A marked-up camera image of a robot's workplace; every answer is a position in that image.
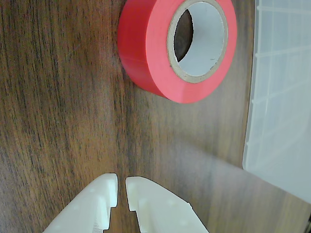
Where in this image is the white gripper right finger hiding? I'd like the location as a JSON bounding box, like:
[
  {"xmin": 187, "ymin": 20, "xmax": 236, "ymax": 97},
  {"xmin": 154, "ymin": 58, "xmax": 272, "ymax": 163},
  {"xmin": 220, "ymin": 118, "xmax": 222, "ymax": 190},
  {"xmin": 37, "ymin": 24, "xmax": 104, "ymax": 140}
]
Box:
[{"xmin": 125, "ymin": 176, "xmax": 210, "ymax": 233}]

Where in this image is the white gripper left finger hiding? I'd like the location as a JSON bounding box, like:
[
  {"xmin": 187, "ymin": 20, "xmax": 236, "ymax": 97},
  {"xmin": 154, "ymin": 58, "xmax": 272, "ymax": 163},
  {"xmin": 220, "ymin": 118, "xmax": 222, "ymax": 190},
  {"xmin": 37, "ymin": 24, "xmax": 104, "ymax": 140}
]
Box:
[{"xmin": 42, "ymin": 172, "xmax": 119, "ymax": 233}]

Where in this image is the red tape roll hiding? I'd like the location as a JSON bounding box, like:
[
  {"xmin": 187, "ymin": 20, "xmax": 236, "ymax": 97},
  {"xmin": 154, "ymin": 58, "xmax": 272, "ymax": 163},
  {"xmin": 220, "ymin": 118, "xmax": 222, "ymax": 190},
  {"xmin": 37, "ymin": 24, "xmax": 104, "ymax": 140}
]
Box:
[{"xmin": 117, "ymin": 0, "xmax": 238, "ymax": 104}]

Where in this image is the clear plastic box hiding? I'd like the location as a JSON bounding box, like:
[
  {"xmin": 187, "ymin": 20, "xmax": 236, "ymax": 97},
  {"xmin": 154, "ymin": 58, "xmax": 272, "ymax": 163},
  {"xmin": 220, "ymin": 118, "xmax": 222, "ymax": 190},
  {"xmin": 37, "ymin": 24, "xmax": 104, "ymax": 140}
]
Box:
[{"xmin": 242, "ymin": 0, "xmax": 311, "ymax": 206}]

